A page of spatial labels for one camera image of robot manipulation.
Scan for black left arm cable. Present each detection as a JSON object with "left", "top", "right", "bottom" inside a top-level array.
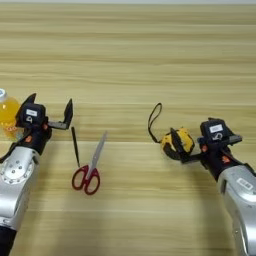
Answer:
[{"left": 0, "top": 139, "right": 19, "bottom": 165}]

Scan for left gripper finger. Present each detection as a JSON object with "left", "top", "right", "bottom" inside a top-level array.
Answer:
[
  {"left": 20, "top": 93, "right": 37, "bottom": 110},
  {"left": 48, "top": 98, "right": 74, "bottom": 130}
]

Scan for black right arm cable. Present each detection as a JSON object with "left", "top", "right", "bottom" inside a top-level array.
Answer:
[{"left": 240, "top": 161, "right": 256, "bottom": 178}]

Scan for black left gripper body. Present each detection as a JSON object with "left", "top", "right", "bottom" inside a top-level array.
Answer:
[{"left": 14, "top": 121, "right": 54, "bottom": 156}]

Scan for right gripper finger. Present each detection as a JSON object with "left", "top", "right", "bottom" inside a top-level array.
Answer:
[
  {"left": 169, "top": 127, "right": 202, "bottom": 165},
  {"left": 228, "top": 134, "right": 244, "bottom": 146}
]

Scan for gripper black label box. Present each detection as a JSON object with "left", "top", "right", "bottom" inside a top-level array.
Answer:
[
  {"left": 199, "top": 117, "right": 233, "bottom": 143},
  {"left": 16, "top": 103, "right": 47, "bottom": 130}
]

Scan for red handled scissors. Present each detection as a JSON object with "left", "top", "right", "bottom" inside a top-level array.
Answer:
[{"left": 71, "top": 130, "right": 109, "bottom": 196}]

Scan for yellow black tape measure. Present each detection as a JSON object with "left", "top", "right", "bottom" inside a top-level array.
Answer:
[{"left": 147, "top": 102, "right": 196, "bottom": 161}]

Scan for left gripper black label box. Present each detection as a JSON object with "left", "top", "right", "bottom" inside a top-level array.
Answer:
[{"left": 16, "top": 103, "right": 47, "bottom": 130}]

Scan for orange juice bottle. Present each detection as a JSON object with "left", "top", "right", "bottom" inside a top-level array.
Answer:
[{"left": 0, "top": 88, "right": 22, "bottom": 142}]

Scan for thin black pen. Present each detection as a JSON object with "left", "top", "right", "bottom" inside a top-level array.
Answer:
[{"left": 70, "top": 126, "right": 81, "bottom": 168}]

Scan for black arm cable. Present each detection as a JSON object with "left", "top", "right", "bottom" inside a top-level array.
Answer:
[
  {"left": 240, "top": 161, "right": 256, "bottom": 178},
  {"left": 0, "top": 139, "right": 19, "bottom": 165}
]

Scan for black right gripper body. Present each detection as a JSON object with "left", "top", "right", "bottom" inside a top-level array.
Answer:
[{"left": 198, "top": 139, "right": 249, "bottom": 181}]

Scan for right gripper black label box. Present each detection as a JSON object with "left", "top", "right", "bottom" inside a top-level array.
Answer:
[{"left": 199, "top": 117, "right": 233, "bottom": 143}]

